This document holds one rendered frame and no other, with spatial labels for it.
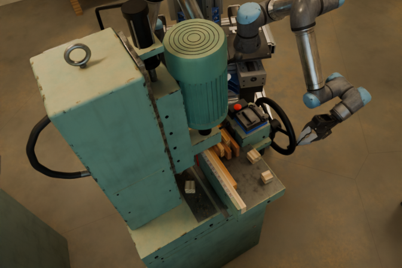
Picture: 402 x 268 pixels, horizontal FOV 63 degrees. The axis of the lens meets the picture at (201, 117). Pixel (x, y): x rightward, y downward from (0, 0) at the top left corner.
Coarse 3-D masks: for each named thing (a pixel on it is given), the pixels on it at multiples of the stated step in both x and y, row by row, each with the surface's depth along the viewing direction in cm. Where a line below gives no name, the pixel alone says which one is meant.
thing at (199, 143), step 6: (216, 126) 123; (192, 132) 122; (198, 132) 122; (216, 132) 122; (192, 138) 121; (198, 138) 121; (204, 138) 120; (210, 138) 121; (216, 138) 123; (192, 144) 119; (198, 144) 120; (204, 144) 122; (210, 144) 124; (198, 150) 123
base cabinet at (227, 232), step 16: (224, 224) 138; (240, 224) 150; (256, 224) 163; (192, 240) 133; (208, 240) 142; (224, 240) 155; (240, 240) 170; (256, 240) 188; (176, 256) 136; (192, 256) 146; (208, 256) 159; (224, 256) 175
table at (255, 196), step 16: (256, 144) 136; (224, 160) 129; (240, 160) 129; (208, 176) 132; (240, 176) 125; (256, 176) 124; (240, 192) 121; (256, 192) 120; (272, 192) 120; (256, 208) 120
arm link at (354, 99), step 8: (352, 88) 142; (360, 88) 141; (344, 96) 143; (352, 96) 140; (360, 96) 139; (368, 96) 138; (344, 104) 141; (352, 104) 140; (360, 104) 139; (352, 112) 141
